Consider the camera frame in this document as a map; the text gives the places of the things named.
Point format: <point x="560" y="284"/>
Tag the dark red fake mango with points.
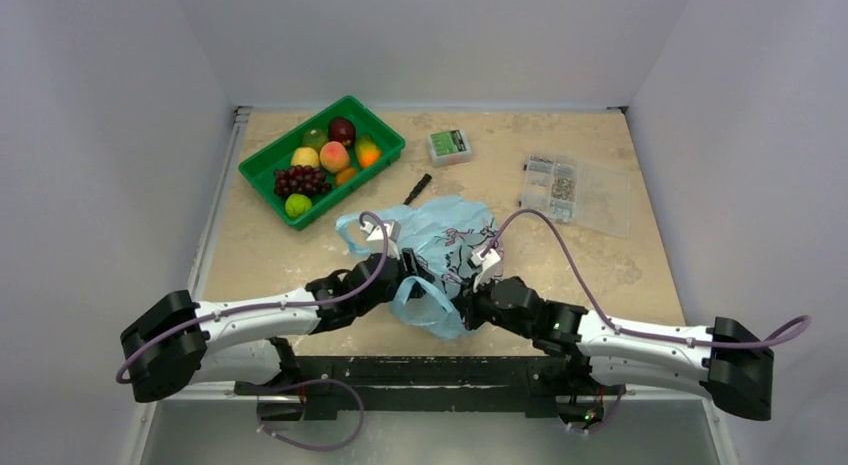
<point x="342" y="130"/>

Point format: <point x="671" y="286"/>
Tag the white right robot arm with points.
<point x="722" y="362"/>

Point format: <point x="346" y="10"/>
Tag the clear plastic screw organizer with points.
<point x="575" y="191"/>

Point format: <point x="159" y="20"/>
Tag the dark red fake grapes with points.
<point x="301" y="179"/>

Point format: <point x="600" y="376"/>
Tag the light blue plastic bag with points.
<point x="443" y="233"/>

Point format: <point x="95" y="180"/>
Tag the lime green fake fruit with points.
<point x="297" y="205"/>

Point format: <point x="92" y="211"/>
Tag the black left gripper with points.
<point x="409" y="268"/>

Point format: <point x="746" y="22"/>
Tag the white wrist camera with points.
<point x="486" y="262"/>
<point x="382" y="238"/>

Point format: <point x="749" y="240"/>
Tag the orange pink fake peach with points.
<point x="334" y="157"/>

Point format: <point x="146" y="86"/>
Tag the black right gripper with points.
<point x="468" y="292"/>

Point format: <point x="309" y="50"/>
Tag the green plastic tray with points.
<point x="259" y="168"/>

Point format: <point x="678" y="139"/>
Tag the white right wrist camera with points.
<point x="486" y="262"/>

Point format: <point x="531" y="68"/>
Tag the black rubber mallet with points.
<point x="418" y="189"/>

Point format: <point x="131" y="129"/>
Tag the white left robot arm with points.
<point x="325" y="304"/>

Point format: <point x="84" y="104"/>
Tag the small orange fake fruit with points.
<point x="344" y="176"/>

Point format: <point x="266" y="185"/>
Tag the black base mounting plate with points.
<point x="319" y="387"/>

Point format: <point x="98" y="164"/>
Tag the small green label box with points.
<point x="450" y="147"/>

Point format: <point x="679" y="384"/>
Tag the yellow fake lemon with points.
<point x="305" y="157"/>

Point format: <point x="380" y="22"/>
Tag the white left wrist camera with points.
<point x="382" y="238"/>

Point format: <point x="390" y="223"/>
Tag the orange green fake mango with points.
<point x="366" y="150"/>

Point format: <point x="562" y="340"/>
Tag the green fake round fruit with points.
<point x="315" y="138"/>

